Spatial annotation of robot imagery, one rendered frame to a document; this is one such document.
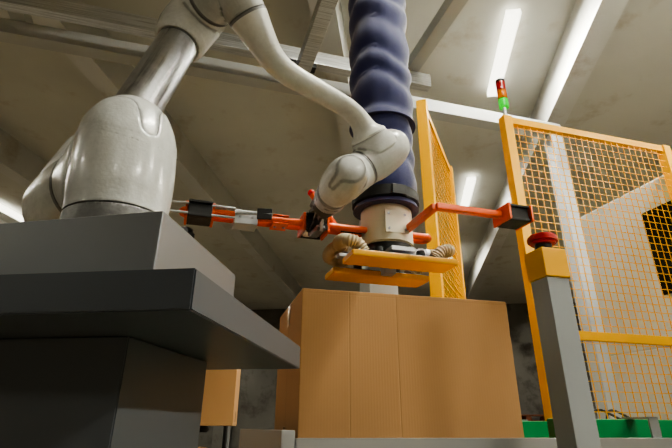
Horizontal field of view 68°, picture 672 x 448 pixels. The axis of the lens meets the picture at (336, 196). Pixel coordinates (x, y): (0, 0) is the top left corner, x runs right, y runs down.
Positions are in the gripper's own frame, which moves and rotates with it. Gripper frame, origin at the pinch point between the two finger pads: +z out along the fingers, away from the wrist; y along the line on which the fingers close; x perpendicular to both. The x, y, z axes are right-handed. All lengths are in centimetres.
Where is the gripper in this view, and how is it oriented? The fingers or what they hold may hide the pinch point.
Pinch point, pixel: (309, 225)
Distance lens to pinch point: 158.5
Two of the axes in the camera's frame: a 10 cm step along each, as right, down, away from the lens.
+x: 9.5, 1.3, 2.7
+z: -3.0, 4.0, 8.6
